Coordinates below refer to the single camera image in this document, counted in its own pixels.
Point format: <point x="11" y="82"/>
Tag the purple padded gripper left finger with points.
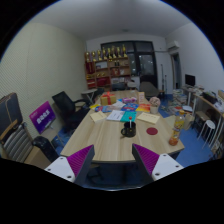
<point x="75" y="167"/>

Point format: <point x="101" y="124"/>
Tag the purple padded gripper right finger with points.
<point x="154" y="166"/>

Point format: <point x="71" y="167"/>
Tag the red round coaster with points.
<point x="152" y="131"/>

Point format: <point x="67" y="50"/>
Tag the black trash bin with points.
<point x="46" y="147"/>

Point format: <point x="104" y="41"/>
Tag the black mug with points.
<point x="129" y="129"/>

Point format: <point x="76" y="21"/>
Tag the orange juice bottle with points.
<point x="178" y="125"/>

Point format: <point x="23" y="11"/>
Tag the red-tipped stick in mug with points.
<point x="130" y="121"/>

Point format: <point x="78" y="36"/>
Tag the yellow notepad left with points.
<point x="98" y="116"/>

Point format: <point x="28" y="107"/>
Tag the teal booklet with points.
<point x="127" y="115"/>

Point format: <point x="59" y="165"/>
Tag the purple sign board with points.
<point x="42" y="117"/>

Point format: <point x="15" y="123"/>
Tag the orange booklet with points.
<point x="143" y="108"/>

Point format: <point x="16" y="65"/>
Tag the black office chair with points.
<point x="72" y="112"/>

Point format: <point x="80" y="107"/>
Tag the wooden table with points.
<point x="111" y="146"/>

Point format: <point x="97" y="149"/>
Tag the white cup with pink item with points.
<point x="154" y="105"/>

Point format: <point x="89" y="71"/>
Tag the white paper sheet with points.
<point x="115" y="115"/>

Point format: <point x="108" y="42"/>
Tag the blue patterned booklet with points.
<point x="130" y="107"/>

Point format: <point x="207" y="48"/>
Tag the white stool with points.
<point x="208" y="126"/>

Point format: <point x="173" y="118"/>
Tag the small white folding table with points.
<point x="89" y="93"/>

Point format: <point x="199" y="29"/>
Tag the gift box with red ribbon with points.
<point x="108" y="99"/>

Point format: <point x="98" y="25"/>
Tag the grey armchair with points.
<point x="149" y="89"/>

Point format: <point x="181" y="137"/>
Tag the side desk right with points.
<point x="206" y="106"/>

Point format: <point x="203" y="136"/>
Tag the computer monitor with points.
<point x="190" y="80"/>

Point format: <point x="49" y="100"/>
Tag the dark window door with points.
<point x="142" y="58"/>

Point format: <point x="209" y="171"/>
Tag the wooden trophy shelf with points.
<point x="107" y="68"/>

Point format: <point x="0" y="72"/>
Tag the wall air conditioner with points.
<point x="172" y="45"/>

